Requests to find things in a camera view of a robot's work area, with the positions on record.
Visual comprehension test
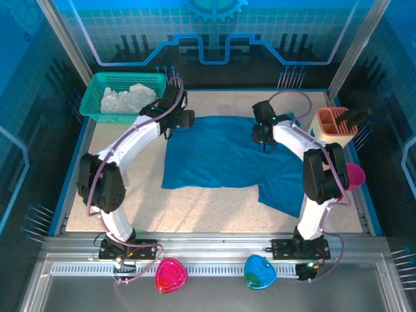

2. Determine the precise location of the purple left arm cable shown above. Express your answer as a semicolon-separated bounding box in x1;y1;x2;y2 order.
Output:
84;76;189;286

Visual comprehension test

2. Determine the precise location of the teal plastic basket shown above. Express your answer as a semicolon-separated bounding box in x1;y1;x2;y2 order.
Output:
79;71;168;124

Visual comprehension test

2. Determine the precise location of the aluminium rail frame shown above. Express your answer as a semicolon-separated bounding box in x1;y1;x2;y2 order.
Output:
19;232;410;312

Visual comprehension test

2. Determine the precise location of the blue heart-shaped plastic dish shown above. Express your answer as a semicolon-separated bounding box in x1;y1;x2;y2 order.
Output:
244;254;278;290

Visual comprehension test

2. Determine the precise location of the white t-shirt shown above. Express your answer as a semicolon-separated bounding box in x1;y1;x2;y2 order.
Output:
99;83;157;114

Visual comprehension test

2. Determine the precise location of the blue t-shirt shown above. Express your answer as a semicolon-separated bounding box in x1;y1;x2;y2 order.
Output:
161;112;316;219

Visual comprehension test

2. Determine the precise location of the large magenta plastic cup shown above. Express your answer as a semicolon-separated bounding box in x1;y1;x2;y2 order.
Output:
344;162;367;192

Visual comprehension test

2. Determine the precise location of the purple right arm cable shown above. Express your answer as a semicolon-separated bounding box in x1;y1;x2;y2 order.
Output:
268;90;350;284

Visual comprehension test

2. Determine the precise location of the black electronics box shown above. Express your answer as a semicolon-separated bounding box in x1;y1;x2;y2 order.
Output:
296;262;318;281

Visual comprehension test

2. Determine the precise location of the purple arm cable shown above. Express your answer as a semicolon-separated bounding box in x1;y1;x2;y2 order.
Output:
268;90;350;284
84;76;189;286

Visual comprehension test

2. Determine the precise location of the pink heart-shaped plastic dish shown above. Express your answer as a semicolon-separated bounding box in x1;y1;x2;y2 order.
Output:
155;257;189;294

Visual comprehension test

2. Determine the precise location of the cream utensil holder orange top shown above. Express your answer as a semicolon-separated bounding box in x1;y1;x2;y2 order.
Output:
307;107;359;146

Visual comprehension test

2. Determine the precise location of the black utensil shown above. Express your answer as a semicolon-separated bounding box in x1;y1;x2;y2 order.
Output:
336;107;374;126

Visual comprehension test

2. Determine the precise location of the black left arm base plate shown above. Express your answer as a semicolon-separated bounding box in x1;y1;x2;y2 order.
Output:
98;239;157;261

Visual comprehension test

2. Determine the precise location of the aluminium corner post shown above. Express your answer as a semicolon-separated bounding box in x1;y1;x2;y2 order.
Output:
327;0;393;98
35;0;95;86

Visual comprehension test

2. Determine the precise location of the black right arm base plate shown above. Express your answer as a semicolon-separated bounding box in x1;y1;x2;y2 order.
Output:
271;239;331;260

